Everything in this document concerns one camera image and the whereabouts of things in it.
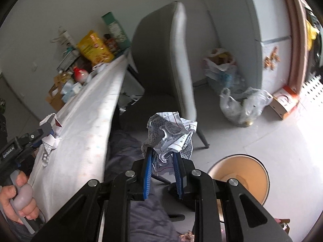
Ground dotted white tablecloth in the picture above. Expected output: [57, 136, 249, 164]
[28, 54, 128, 222]

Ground round beige bin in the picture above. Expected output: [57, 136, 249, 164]
[207, 154, 270, 222]

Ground clear plastic bag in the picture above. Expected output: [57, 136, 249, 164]
[219, 87, 273, 127]

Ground tall green box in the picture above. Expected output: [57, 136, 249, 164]
[101, 11, 132, 51]

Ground white filled plastic bag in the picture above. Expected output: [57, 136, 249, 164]
[203, 48, 246, 94]

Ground yellow snack bag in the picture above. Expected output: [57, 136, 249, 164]
[76, 30, 114, 66]

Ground blue white tissue box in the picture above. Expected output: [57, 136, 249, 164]
[61, 82, 82, 99]

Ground red white bottle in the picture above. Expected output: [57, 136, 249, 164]
[73, 67, 89, 82]

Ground printed paper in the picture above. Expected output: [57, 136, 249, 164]
[141, 111, 198, 174]

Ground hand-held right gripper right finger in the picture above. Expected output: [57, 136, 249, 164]
[172, 152, 294, 242]

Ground white pegboard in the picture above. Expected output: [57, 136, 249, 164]
[300, 76, 323, 106]

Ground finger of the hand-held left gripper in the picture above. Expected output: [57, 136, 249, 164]
[15, 123, 55, 152]

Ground brown fridge magnet cluster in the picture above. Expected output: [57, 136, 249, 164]
[264, 47, 280, 70]

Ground person's left hand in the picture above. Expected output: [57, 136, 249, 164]
[0, 174, 40, 224]

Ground white tissue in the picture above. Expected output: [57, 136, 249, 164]
[41, 134, 61, 167]

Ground yellow cloth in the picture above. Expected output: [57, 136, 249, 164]
[305, 19, 320, 51]

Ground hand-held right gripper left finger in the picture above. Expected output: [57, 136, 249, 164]
[30, 147, 154, 242]

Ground person's dark grey trousers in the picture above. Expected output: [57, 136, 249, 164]
[105, 130, 192, 242]

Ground blue red white packet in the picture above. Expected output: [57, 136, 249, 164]
[40, 113, 63, 133]

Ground grey chair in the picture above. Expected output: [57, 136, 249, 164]
[119, 1, 210, 184]

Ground pink curtain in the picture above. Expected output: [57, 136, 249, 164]
[279, 0, 310, 91]

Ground white refrigerator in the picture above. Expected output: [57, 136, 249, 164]
[238, 0, 293, 94]

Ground orange white cardboard box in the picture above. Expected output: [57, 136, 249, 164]
[269, 86, 300, 120]

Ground black wire basket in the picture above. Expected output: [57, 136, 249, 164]
[57, 49, 81, 71]

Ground open cardboard box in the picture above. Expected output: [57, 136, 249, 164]
[45, 83, 66, 111]

